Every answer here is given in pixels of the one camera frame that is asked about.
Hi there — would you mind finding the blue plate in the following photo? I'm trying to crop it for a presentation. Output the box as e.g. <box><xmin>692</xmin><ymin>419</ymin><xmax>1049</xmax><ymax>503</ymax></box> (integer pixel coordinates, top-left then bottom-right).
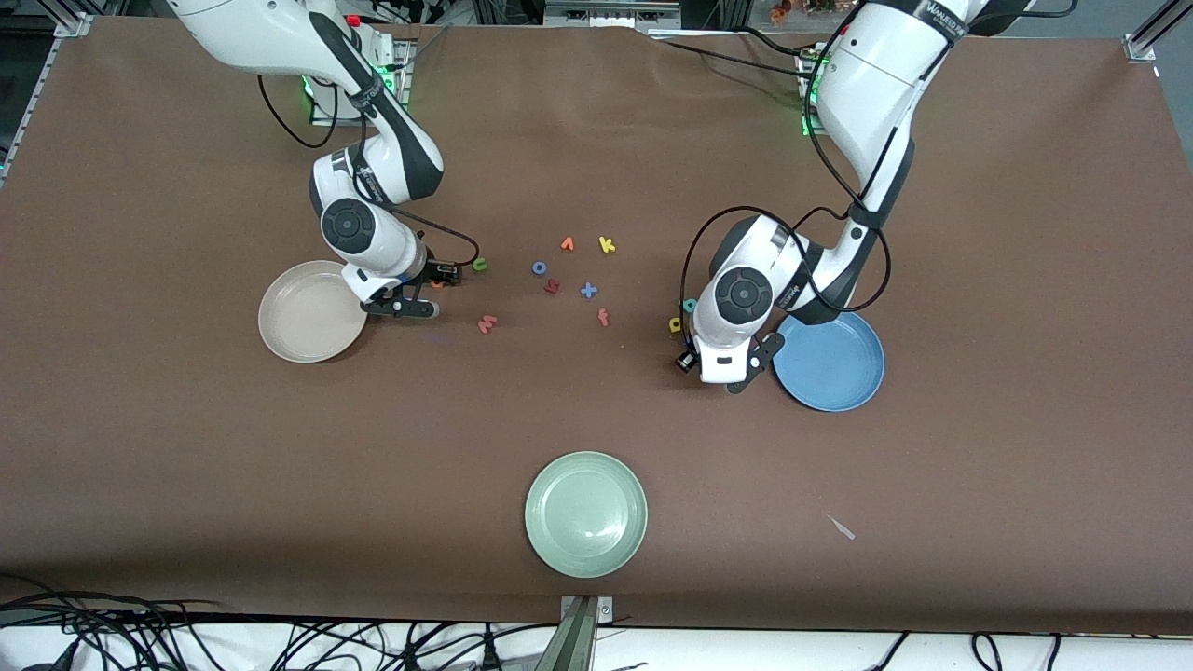
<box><xmin>772</xmin><ymin>310</ymin><xmax>885</xmax><ymax>413</ymax></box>

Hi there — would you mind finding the beige brown plate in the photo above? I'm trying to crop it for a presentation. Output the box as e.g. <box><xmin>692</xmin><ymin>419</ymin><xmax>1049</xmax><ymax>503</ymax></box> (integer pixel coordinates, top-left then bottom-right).
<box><xmin>258</xmin><ymin>260</ymin><xmax>370</xmax><ymax>363</ymax></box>

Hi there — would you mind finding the pale green plate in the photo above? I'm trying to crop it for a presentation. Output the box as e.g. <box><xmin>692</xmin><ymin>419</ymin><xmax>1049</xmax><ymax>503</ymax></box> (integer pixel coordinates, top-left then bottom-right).
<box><xmin>525</xmin><ymin>451</ymin><xmax>649</xmax><ymax>579</ymax></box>

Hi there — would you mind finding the brown table cover sheet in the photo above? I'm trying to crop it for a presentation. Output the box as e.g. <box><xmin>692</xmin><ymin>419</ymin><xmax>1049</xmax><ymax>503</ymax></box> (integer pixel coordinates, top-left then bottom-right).
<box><xmin>0</xmin><ymin>14</ymin><xmax>1193</xmax><ymax>635</ymax></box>

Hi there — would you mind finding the grey equipment box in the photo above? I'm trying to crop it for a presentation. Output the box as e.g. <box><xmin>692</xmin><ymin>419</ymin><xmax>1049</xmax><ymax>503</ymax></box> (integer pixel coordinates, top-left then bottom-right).
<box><xmin>545</xmin><ymin>0</ymin><xmax>681</xmax><ymax>29</ymax></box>

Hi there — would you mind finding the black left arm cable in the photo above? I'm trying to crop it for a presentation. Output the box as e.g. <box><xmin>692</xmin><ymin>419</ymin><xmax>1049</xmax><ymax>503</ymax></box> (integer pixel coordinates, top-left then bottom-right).
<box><xmin>679</xmin><ymin>37</ymin><xmax>919</xmax><ymax>350</ymax></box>

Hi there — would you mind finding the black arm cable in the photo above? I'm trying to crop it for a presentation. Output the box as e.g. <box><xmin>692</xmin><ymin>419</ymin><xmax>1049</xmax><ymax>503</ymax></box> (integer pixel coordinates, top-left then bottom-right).
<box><xmin>258</xmin><ymin>73</ymin><xmax>481</xmax><ymax>273</ymax></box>
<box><xmin>679</xmin><ymin>37</ymin><xmax>919</xmax><ymax>350</ymax></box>

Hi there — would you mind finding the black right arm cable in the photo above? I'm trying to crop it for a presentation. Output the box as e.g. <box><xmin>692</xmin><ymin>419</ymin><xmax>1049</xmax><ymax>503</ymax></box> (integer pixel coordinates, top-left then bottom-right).
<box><xmin>258</xmin><ymin>73</ymin><xmax>481</xmax><ymax>273</ymax></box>

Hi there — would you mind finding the aluminium frame strut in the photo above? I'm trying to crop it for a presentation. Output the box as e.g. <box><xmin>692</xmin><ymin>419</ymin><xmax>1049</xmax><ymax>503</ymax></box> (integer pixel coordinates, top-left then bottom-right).
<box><xmin>1123</xmin><ymin>0</ymin><xmax>1193</xmax><ymax>62</ymax></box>
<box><xmin>0</xmin><ymin>0</ymin><xmax>94</xmax><ymax>183</ymax></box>

